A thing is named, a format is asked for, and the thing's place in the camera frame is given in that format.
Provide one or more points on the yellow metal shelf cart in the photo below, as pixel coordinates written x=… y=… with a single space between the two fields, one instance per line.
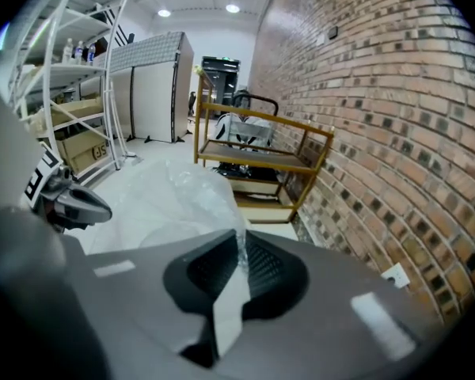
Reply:
x=261 y=160

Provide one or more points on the white metal shelving rack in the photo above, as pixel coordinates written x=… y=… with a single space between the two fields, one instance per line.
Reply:
x=49 y=69

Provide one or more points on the black wall device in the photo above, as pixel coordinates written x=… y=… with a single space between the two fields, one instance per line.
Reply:
x=333 y=33

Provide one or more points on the clear plastic trash bag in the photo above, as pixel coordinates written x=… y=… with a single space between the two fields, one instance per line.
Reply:
x=182 y=204

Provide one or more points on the white partition screen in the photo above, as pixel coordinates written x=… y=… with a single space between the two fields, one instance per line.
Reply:
x=154 y=89

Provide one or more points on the white wall switch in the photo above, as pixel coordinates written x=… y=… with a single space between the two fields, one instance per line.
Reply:
x=320 y=40

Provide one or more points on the open cardboard box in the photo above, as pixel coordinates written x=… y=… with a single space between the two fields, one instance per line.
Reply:
x=71 y=111

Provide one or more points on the printed cardboard box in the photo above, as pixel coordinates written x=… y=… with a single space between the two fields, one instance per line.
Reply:
x=87 y=150

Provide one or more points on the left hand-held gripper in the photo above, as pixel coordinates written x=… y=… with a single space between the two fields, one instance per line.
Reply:
x=39 y=180

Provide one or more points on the round ceiling light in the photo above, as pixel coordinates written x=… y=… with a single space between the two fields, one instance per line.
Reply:
x=232 y=8
x=164 y=13

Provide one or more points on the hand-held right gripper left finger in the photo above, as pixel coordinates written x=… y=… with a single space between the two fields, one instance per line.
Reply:
x=134 y=315

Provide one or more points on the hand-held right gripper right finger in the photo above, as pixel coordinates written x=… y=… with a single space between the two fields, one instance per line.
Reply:
x=332 y=331

